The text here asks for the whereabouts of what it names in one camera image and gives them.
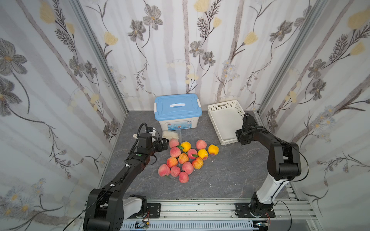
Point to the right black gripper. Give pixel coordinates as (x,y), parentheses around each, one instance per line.
(241,137)

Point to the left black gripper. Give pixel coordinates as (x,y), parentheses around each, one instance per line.
(163,144)

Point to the pink peach top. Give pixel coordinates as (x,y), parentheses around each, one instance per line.
(173,143)

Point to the pink peach second row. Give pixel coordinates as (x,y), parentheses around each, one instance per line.
(175,152)

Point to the orange pink peach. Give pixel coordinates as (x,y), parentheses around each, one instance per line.
(171,162)

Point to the white perforated plastic basket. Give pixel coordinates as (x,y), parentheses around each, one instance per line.
(227,118)

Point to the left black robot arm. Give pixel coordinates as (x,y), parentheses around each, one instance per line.
(105,209)

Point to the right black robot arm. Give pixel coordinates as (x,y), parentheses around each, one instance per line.
(283,164)

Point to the orange peach middle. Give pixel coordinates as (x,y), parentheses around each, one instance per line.
(183,158)

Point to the pink peach centre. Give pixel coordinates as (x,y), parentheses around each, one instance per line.
(192,154)

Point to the pink peach far left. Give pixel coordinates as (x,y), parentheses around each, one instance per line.
(164,170)

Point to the pink peach lower left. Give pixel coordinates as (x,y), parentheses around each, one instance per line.
(175,171)

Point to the blue lid storage box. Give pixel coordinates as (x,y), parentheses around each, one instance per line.
(177,112)

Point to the pink peach lower middle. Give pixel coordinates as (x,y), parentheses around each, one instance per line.
(188,168)

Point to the pink peach upper right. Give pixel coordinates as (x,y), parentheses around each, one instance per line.
(201,144)

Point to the orange red peach right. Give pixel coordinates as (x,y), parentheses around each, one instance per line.
(198,163)

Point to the pink peach bottom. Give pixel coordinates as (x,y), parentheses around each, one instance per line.
(183,177)

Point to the small green circuit board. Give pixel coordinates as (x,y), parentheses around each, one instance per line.
(142,225)

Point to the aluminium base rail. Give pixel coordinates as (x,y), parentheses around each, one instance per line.
(288,214)

